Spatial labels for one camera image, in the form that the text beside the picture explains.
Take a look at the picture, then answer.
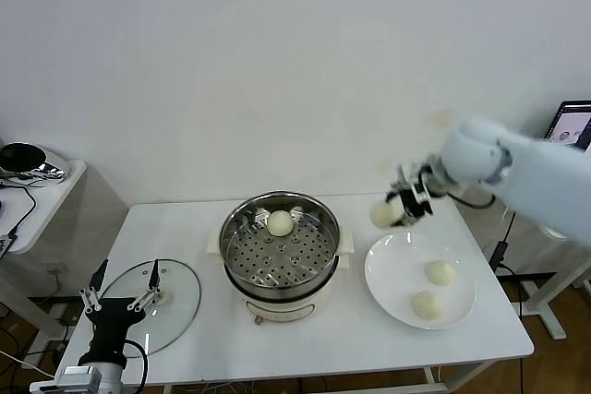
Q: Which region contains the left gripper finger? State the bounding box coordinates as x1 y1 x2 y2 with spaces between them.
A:
78 258 110 315
127 258 163 312

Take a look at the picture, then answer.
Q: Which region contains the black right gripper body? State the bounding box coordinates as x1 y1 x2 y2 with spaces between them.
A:
392 158 440 204

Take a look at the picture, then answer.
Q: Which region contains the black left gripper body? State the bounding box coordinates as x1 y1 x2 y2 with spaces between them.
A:
76 296 149 370

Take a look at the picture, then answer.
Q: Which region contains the white steamed baozi bun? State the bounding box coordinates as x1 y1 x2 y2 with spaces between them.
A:
267 209 296 238
423 259 458 287
410 290 446 321
368 199 404 230

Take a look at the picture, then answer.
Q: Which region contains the round glass pot lid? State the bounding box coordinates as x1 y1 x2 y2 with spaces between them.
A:
94 258 202 357

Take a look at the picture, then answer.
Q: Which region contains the stainless steel steamer basket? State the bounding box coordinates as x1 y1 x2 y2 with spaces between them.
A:
218 189 343 293

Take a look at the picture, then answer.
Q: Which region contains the floor power strip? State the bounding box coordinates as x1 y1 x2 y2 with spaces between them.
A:
54 302 80 327

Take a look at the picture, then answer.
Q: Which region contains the round white plate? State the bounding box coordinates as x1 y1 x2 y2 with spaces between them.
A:
363 232 477 332

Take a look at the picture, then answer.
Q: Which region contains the white rounded side table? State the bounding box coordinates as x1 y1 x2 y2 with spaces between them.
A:
0 158 90 344

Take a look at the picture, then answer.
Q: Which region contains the small grey usb adapter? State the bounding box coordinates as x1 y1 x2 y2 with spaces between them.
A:
0 231 19 260

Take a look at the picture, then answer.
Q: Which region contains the black and chrome device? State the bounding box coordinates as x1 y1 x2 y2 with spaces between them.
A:
0 141 71 188

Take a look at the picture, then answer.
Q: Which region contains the cream electric cooking pot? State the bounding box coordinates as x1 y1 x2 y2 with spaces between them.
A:
205 225 357 327

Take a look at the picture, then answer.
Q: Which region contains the dark grey open laptop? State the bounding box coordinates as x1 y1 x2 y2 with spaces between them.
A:
544 99 591 154

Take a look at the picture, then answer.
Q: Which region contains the white laptop side table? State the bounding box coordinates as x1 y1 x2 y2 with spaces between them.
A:
519 222 591 340

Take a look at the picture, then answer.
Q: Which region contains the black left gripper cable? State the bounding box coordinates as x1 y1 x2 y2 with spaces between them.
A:
124 340 150 388

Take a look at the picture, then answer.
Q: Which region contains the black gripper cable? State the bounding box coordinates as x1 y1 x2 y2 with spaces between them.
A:
454 190 499 209
124 340 150 388

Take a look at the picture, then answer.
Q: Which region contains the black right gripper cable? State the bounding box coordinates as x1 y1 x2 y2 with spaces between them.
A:
454 190 499 209

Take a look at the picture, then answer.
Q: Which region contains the black power cable with adapter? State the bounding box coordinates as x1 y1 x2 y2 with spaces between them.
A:
488 209 530 319

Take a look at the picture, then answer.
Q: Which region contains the thin black desk cable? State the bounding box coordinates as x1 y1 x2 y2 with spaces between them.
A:
0 183 39 237

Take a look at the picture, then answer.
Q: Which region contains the white table leg frame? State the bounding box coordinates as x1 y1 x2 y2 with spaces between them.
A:
156 360 493 394

